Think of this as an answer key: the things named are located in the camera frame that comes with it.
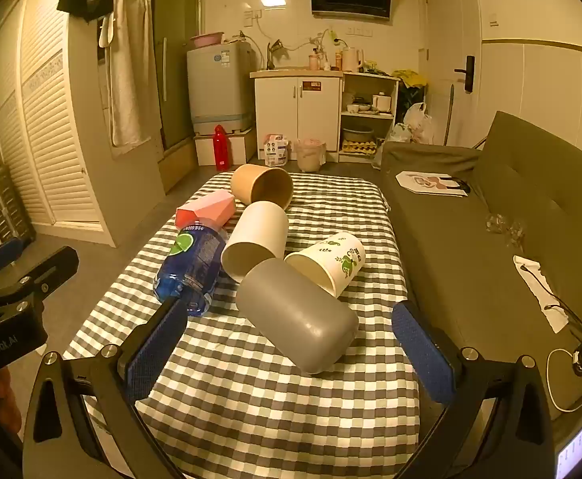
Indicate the white washing machine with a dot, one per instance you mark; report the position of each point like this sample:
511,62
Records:
218,85

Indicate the white louvered wardrobe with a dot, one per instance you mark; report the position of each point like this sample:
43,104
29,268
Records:
56,124

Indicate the white green-printed paper cup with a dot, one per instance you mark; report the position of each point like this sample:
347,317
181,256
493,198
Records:
338,257

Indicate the pink carton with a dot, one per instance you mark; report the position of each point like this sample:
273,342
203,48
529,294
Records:
206,207

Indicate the white open shelf unit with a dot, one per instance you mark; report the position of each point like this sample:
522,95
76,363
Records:
370,117

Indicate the white paper sheet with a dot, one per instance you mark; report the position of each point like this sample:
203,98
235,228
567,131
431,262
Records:
540,289

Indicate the glass shower door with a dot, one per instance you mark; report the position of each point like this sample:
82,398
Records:
176,50

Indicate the white glowing device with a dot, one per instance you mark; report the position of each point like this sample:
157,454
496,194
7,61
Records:
577,446

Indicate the yellow plastic bag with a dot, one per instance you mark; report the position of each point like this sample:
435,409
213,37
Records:
410,78

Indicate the blue plastic water bottle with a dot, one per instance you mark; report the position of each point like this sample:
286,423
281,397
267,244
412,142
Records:
193,259

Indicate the white sink cabinet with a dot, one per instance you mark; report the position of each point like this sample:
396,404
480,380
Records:
296,110

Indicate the white hanging towel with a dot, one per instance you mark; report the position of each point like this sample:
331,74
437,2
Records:
129,70

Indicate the grey plastic cup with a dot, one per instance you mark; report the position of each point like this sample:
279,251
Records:
298,317

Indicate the white washing machine base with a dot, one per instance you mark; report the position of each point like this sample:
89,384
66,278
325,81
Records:
226,149

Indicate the brown paper cup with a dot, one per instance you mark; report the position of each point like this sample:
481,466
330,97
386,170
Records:
251,182

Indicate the white door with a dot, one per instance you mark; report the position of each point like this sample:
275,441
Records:
445,35

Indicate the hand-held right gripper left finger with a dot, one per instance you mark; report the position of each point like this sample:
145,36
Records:
153,352

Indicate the person's left hand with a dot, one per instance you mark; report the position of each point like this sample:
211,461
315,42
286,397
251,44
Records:
6,401

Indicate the egg tray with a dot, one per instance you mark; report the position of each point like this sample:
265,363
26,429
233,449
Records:
359,146

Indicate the small trash bin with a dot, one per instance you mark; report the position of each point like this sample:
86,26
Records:
309,155

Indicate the olive green sofa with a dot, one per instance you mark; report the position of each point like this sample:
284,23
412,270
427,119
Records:
460,269

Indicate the printed paper bag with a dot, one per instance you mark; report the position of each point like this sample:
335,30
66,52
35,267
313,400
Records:
430,182

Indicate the black hanging cloth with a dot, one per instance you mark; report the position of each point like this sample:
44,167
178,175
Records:
84,0

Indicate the white plastic bag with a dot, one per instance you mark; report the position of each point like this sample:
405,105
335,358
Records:
420,122

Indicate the red bottle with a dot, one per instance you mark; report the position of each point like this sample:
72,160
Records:
221,149

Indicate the clear plastic wrap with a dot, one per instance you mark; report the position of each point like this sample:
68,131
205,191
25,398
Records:
507,229

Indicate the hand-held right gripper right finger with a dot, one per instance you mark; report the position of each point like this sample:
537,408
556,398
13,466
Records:
420,354

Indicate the pink basin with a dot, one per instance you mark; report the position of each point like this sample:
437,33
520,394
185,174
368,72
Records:
206,39

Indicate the pink electric kettle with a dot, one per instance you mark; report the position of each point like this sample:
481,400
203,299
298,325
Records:
350,60

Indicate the white printed packet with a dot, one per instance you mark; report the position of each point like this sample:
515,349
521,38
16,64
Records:
276,150

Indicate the cream plastic cup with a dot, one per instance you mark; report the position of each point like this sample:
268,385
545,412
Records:
261,232

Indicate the grey checkered tablecloth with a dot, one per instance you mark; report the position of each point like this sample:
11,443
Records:
271,409

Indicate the grey pot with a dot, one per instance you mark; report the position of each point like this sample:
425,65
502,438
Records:
358,134

